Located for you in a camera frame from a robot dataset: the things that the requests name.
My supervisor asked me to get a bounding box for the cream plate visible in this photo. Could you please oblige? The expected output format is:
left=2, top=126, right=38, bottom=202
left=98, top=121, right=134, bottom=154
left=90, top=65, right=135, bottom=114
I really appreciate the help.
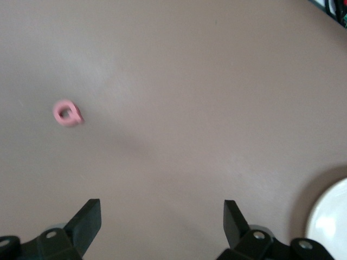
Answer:
left=305, top=177, right=347, bottom=260

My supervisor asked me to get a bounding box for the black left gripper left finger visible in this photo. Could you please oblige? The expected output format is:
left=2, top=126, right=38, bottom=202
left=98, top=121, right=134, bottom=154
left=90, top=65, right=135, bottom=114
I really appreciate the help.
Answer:
left=0, top=198, right=102, bottom=260

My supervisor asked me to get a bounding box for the black cable bundle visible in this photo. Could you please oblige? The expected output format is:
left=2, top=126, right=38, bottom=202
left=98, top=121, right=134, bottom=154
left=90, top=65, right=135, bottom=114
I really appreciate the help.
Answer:
left=324, top=0, right=347, bottom=29

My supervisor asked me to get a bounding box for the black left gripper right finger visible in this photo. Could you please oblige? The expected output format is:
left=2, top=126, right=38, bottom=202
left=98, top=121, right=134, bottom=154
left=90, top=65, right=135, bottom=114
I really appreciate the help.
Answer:
left=215, top=199, right=337, bottom=260

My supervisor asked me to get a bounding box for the pink foam letter Q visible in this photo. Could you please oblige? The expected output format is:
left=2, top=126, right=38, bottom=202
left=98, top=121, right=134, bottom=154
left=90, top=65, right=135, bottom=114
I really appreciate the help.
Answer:
left=52, top=99, right=85, bottom=128

